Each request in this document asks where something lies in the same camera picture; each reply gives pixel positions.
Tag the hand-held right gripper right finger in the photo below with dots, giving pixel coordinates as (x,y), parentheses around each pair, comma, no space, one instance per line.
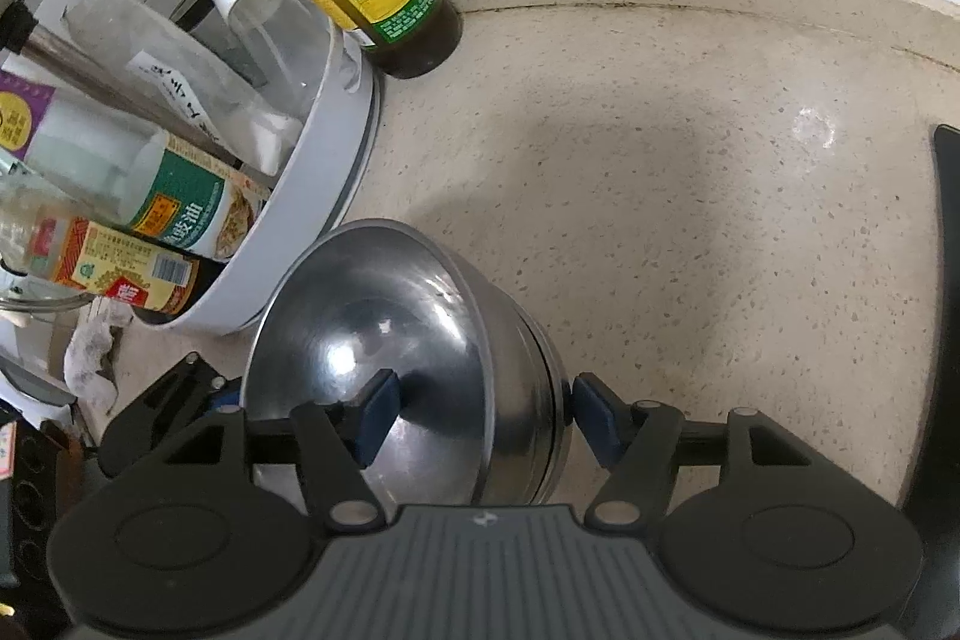
(598,422)

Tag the crumpled dish cloth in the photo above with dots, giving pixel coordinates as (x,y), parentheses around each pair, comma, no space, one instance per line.
(94,355)

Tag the clear spray bottle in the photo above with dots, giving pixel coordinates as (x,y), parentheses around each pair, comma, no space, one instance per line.
(262,10)

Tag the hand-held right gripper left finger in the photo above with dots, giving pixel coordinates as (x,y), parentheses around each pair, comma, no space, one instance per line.
(379,411)

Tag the green label sauce bottle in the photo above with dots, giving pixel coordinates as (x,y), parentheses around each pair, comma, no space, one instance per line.
(187,205)

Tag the white rotating condiment rack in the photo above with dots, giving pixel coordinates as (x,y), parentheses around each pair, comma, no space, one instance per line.
(300,235)

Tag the clear plastic bag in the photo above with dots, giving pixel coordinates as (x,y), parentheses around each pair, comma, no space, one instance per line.
(180,78)

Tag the red label sauce bottle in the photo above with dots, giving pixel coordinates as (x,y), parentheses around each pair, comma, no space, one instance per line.
(127,276)

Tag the black panel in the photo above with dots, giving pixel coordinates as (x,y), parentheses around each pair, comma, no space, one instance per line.
(941,385)

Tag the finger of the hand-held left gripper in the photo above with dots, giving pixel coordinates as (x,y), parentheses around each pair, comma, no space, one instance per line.
(161,400)

